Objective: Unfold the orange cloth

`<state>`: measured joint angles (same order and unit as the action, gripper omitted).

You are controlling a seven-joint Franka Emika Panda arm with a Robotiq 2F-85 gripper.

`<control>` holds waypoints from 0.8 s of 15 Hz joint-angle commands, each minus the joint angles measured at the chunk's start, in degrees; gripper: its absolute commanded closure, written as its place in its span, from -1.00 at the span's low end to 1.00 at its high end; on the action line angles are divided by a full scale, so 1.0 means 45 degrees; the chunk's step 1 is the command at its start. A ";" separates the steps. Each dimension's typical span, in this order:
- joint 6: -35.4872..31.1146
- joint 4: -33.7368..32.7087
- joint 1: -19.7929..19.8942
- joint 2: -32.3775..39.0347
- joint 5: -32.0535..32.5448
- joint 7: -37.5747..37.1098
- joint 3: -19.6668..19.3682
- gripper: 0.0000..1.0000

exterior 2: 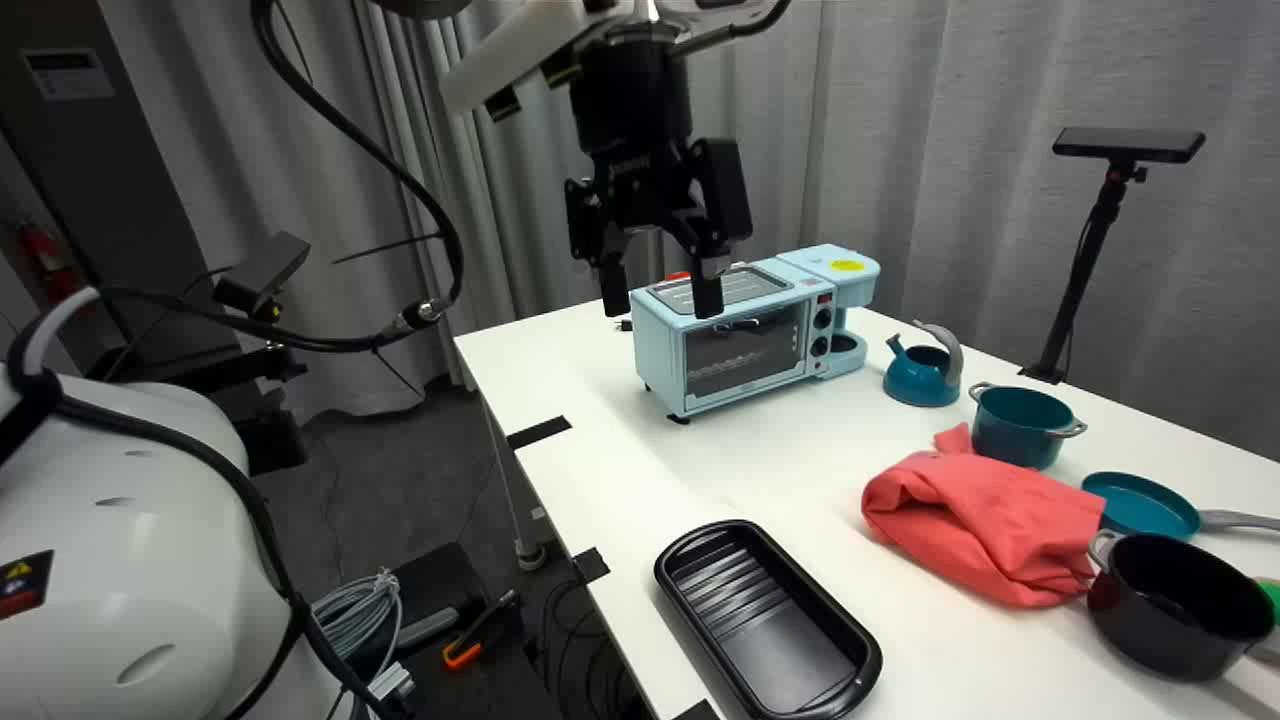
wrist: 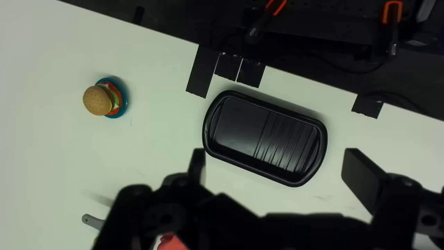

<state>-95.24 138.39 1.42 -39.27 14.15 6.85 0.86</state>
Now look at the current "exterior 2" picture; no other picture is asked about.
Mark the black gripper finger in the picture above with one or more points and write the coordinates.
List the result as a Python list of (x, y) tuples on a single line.
[(704, 272), (612, 287)]

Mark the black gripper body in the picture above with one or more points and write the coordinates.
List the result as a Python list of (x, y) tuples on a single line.
[(642, 147)]

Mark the orange cloth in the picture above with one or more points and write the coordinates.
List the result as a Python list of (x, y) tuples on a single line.
[(981, 526)]

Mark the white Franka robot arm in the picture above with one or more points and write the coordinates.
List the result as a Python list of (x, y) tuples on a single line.
[(132, 533)]

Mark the light blue toaster oven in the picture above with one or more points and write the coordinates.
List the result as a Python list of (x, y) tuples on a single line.
[(745, 345)]

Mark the long black tape strip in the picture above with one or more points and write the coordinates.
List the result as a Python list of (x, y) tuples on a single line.
[(536, 432)]

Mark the teal toy kettle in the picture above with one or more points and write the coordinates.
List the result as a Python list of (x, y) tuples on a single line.
[(923, 376)]

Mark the grey curtain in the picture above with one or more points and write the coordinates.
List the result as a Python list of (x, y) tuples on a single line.
[(932, 123)]

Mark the small black tape square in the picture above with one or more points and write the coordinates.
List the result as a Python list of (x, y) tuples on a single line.
[(590, 567)]

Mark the teal toy pot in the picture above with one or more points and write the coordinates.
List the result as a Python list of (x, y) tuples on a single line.
[(1023, 425)]

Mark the black grill tray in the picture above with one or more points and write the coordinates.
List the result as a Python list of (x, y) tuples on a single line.
[(767, 627)]

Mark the grey metal cabinet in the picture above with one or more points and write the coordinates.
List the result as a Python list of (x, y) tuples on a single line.
[(83, 173)]

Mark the black toy pot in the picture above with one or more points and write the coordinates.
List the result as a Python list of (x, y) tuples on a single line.
[(1174, 605)]

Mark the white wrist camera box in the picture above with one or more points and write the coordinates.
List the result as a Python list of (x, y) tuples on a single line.
[(513, 55)]

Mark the black side camera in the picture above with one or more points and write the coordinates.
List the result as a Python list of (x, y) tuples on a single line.
[(264, 266)]

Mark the black camera stand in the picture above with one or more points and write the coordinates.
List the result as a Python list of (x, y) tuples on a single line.
[(1127, 141)]

